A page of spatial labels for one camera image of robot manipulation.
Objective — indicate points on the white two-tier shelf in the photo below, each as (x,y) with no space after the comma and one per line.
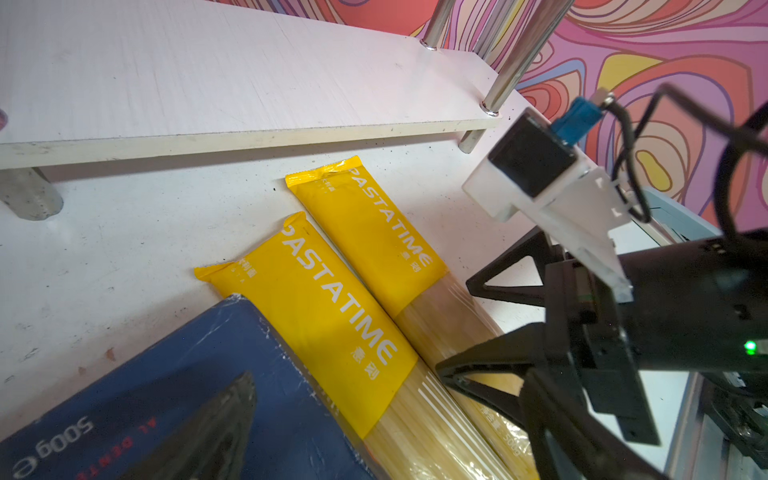
(98,81)

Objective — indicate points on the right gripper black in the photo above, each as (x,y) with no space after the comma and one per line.
(698,306)

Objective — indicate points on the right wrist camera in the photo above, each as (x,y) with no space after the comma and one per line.
(537,168)

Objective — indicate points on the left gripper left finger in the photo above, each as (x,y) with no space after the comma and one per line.
(211,444)

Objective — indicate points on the blue Barilla rigatoni box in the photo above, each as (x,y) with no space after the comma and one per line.
(116,422)

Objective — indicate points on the yellow Pastatime bag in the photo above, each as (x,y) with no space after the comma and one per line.
(384,240)
(380,389)

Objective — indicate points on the grey white stapler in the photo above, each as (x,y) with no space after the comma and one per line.
(672,223)

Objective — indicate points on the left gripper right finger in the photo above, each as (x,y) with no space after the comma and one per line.
(568,443)

